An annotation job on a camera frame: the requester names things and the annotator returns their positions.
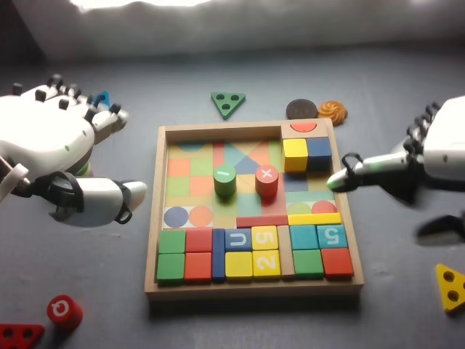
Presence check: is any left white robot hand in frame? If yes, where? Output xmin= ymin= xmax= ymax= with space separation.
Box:
xmin=0 ymin=74 xmax=148 ymax=228

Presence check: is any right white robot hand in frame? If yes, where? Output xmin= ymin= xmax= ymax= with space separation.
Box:
xmin=325 ymin=95 xmax=465 ymax=204

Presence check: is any red cylinder block cross sign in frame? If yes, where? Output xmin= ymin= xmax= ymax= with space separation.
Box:
xmin=254 ymin=165 xmax=280 ymax=198

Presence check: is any green cylinder block minus sign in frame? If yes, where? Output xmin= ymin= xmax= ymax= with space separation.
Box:
xmin=212 ymin=164 xmax=238 ymax=199

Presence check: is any blue triangle block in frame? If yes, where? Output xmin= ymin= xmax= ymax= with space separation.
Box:
xmin=92 ymin=89 xmax=110 ymax=108

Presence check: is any dark blue cube block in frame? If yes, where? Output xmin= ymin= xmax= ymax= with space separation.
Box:
xmin=307 ymin=137 xmax=333 ymax=172

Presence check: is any yellow triangle block with holes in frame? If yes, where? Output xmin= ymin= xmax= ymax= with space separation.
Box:
xmin=434 ymin=263 xmax=465 ymax=314

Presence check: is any yellow cube block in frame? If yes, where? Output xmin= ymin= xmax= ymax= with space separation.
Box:
xmin=282 ymin=138 xmax=310 ymax=174

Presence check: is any green triangle block with holes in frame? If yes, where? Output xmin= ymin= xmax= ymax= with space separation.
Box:
xmin=210 ymin=92 xmax=247 ymax=121

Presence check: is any red cylinder block letter Q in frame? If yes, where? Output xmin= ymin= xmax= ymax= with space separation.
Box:
xmin=46 ymin=294 xmax=84 ymax=330

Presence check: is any red triangle block with holes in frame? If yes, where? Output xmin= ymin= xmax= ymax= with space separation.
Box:
xmin=0 ymin=323 xmax=46 ymax=349

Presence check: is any orange swirl toy cookie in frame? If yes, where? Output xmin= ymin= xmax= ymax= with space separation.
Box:
xmin=318 ymin=100 xmax=349 ymax=127

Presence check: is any dark chocolate toy cookie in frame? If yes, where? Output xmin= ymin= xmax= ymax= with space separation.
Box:
xmin=286 ymin=98 xmax=320 ymax=120

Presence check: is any grey table cloth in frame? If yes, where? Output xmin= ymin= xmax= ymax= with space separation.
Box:
xmin=0 ymin=47 xmax=465 ymax=349

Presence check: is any white backdrop sheet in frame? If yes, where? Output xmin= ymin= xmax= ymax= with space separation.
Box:
xmin=14 ymin=0 xmax=465 ymax=61

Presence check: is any wooden puzzle tray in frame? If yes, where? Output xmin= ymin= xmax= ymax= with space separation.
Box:
xmin=144 ymin=118 xmax=365 ymax=302

